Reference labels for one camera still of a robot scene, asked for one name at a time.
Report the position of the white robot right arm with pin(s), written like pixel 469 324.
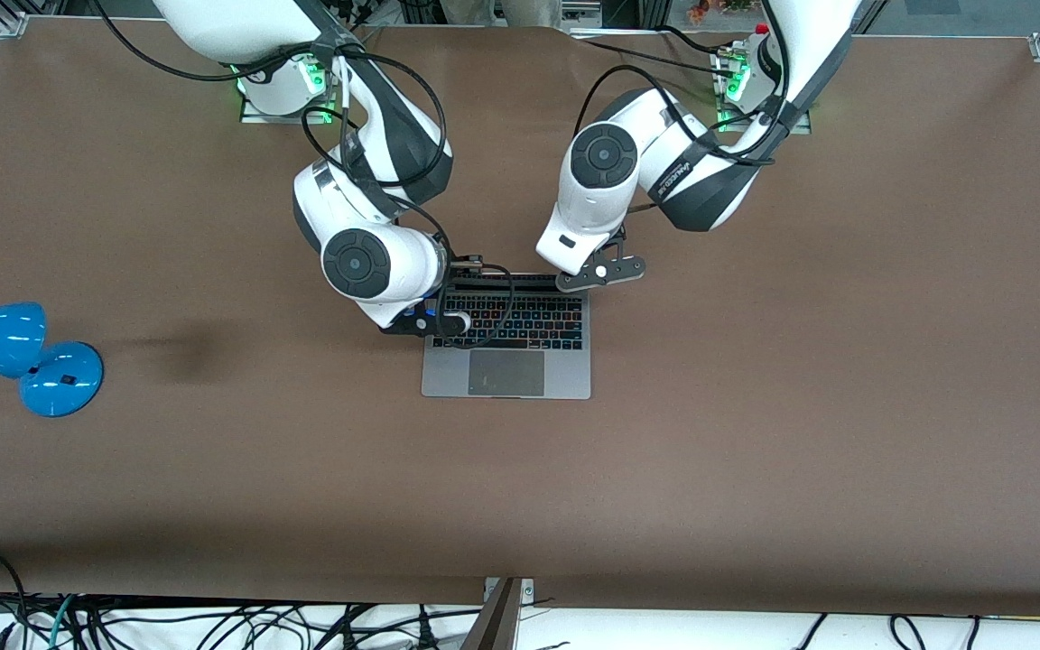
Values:
pixel 366 262

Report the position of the blue desk lamp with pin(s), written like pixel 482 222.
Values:
pixel 60 379

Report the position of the small orange object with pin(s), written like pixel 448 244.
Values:
pixel 699 11

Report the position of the dark frame beam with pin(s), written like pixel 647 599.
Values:
pixel 495 627

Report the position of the silver beam bracket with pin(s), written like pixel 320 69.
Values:
pixel 527 589

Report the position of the silver grey laptop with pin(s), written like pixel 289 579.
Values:
pixel 506 375

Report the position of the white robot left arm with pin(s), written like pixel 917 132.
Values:
pixel 606 158

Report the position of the person in beige trousers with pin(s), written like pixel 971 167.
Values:
pixel 502 11

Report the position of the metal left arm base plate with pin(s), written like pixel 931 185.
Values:
pixel 804 127

